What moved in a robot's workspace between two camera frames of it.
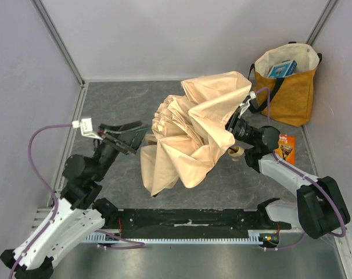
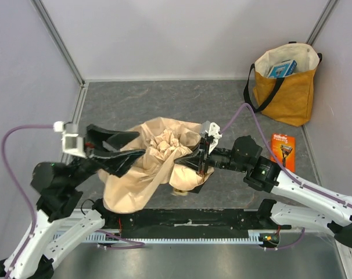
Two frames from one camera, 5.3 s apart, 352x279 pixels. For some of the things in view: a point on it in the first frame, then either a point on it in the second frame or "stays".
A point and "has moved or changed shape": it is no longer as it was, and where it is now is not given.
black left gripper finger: [133, 138] → [118, 163]
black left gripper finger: [120, 127] → [113, 139]
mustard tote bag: [288, 71] stays
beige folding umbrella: [190, 132] has moved or changed shape
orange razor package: [286, 148] stays
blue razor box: [283, 69] stays
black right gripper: [232, 123] → [205, 155]
